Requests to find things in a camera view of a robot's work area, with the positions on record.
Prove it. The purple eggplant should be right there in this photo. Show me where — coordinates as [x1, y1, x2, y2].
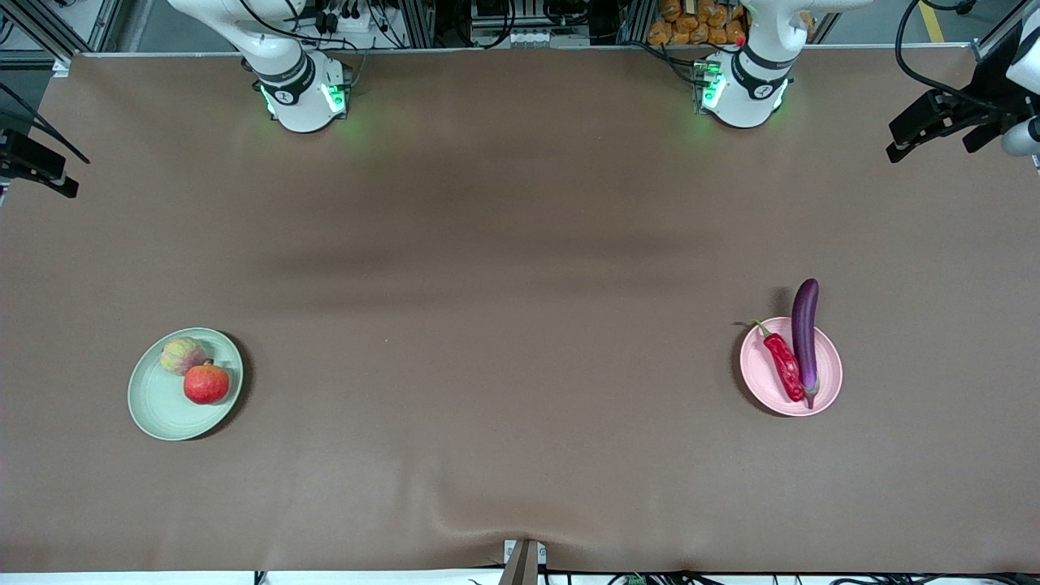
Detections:
[791, 279, 821, 410]

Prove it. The yellow-pink apple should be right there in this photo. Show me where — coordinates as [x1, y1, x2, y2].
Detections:
[159, 337, 210, 377]

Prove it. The red chili pepper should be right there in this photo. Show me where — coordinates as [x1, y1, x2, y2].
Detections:
[752, 318, 807, 404]

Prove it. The red pomegranate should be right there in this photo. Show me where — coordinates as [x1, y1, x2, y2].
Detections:
[183, 359, 232, 405]

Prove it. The orange round items heap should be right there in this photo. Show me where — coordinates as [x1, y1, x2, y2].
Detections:
[648, 0, 748, 46]

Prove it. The green round plate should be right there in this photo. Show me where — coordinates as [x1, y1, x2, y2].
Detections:
[127, 327, 244, 442]

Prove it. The pink round plate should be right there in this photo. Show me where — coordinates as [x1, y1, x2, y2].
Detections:
[739, 317, 843, 418]

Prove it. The white power strip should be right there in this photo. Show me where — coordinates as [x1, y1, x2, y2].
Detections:
[313, 0, 383, 33]

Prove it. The grey metal rack unit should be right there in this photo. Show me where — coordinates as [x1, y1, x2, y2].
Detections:
[470, 0, 561, 48]

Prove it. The brown table cover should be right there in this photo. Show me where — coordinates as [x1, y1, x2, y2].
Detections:
[0, 45, 1040, 574]

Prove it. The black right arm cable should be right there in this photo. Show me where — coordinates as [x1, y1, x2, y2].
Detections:
[0, 81, 92, 165]

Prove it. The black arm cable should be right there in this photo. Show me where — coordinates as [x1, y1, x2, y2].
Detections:
[0, 81, 92, 165]
[894, 0, 988, 106]

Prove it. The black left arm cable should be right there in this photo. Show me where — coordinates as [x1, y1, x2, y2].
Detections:
[894, 0, 988, 106]

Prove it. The aluminium frame bar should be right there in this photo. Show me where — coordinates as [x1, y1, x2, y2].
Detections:
[20, 0, 123, 66]

